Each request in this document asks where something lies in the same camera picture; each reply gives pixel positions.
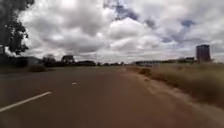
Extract dry grass verge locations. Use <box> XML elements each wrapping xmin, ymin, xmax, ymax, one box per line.
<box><xmin>125</xmin><ymin>62</ymin><xmax>224</xmax><ymax>111</ymax></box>

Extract house with dark roof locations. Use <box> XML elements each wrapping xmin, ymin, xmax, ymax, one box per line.
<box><xmin>61</xmin><ymin>54</ymin><xmax>76</xmax><ymax>65</ymax></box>

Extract row of dark bushes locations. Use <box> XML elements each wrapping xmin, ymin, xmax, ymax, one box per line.
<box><xmin>0</xmin><ymin>53</ymin><xmax>98</xmax><ymax>73</ymax></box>

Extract large dark tree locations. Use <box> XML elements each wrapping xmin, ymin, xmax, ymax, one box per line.
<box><xmin>0</xmin><ymin>0</ymin><xmax>36</xmax><ymax>58</ymax></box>

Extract dark asphalt road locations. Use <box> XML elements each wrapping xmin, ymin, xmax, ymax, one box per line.
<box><xmin>0</xmin><ymin>65</ymin><xmax>224</xmax><ymax>128</ymax></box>

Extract low long building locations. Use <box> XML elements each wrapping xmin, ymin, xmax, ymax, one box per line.
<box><xmin>133</xmin><ymin>59</ymin><xmax>168</xmax><ymax>66</ymax></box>

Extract tall dark building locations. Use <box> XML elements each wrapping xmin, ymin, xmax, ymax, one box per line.
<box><xmin>195</xmin><ymin>44</ymin><xmax>212</xmax><ymax>64</ymax></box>

